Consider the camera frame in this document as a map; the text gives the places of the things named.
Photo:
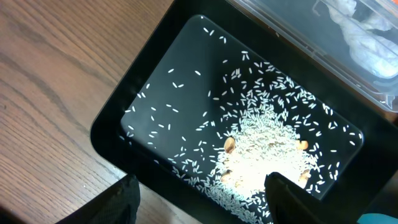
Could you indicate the clear plastic bin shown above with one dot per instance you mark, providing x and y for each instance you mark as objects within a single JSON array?
[{"x": 294, "y": 20}]

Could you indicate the black plastic tray bin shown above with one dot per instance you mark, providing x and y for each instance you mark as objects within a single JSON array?
[{"x": 362, "y": 185}]

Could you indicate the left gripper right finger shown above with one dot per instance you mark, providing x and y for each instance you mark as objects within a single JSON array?
[{"x": 290, "y": 204}]

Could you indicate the pile of rice grains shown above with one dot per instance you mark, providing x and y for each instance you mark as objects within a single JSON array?
[{"x": 222, "y": 119}]

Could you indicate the light blue bowl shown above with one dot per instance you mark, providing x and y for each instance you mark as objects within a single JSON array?
[{"x": 377, "y": 218}]

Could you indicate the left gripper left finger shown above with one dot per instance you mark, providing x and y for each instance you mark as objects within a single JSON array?
[{"x": 116, "y": 205}]

